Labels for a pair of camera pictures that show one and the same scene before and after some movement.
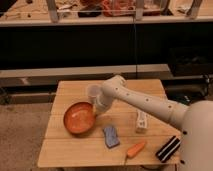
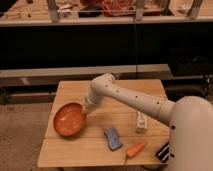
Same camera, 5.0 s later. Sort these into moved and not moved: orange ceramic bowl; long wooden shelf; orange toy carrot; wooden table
Moved: orange ceramic bowl
Not moved: long wooden shelf; orange toy carrot; wooden table
